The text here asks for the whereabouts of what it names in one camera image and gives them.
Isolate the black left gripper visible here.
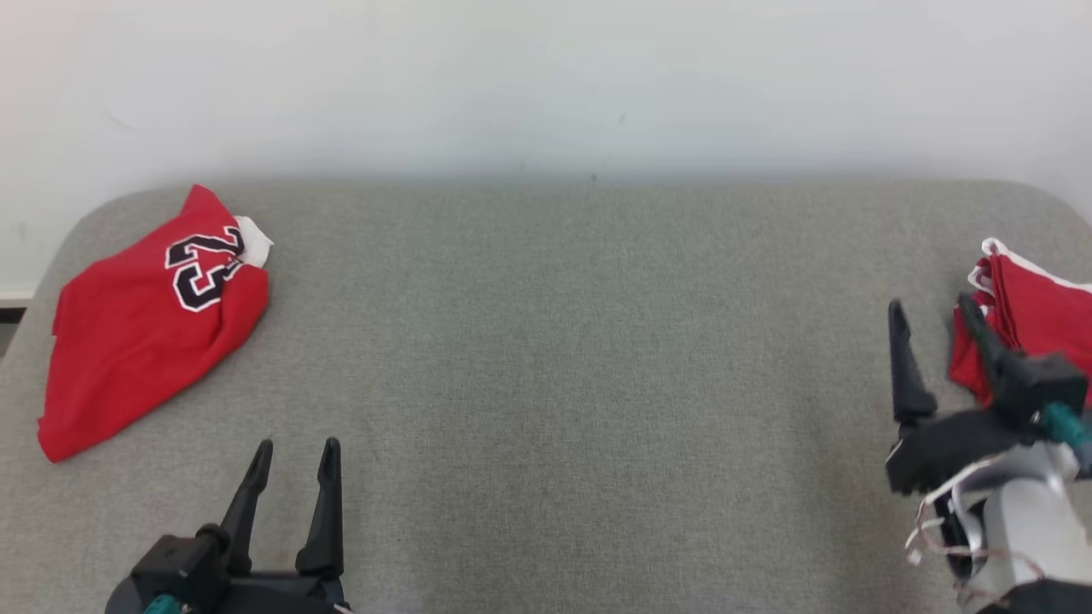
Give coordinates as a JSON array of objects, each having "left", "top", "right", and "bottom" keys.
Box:
[{"left": 183, "top": 437, "right": 351, "bottom": 614}]

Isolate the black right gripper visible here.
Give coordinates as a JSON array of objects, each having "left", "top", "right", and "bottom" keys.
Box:
[{"left": 885, "top": 293, "right": 1038, "bottom": 496}]

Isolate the red shorts white trim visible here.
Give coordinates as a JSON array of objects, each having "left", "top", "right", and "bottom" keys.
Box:
[{"left": 947, "top": 237, "right": 1092, "bottom": 410}]

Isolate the red jersey number 23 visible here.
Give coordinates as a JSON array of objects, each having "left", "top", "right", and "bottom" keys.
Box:
[{"left": 37, "top": 183, "right": 275, "bottom": 464}]

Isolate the right black cable teal plug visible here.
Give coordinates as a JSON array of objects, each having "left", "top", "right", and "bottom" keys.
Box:
[{"left": 1043, "top": 403, "right": 1092, "bottom": 453}]

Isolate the red white thin wire bundle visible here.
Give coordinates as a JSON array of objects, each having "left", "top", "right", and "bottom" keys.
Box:
[{"left": 904, "top": 452, "right": 1046, "bottom": 611}]

